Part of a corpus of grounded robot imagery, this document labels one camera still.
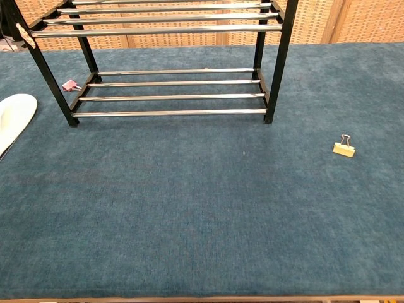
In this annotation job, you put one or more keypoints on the white shoe insole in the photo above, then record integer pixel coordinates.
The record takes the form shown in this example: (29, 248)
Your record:
(15, 116)

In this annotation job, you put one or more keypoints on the black metal shoe rack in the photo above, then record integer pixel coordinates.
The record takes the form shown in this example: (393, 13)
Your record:
(277, 79)

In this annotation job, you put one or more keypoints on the blue carpet table cover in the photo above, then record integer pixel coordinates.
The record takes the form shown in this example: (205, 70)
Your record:
(202, 205)

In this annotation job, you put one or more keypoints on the yellow binder clip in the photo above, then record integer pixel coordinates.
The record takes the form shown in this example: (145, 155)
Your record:
(343, 150)

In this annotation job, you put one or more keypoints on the pink binder clip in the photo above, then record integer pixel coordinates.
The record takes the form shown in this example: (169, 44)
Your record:
(67, 86)

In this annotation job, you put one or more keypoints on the rattan folding screen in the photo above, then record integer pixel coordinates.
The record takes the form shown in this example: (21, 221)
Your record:
(363, 22)

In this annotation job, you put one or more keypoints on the beige braided tag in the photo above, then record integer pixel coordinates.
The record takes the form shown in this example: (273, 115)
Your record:
(26, 36)

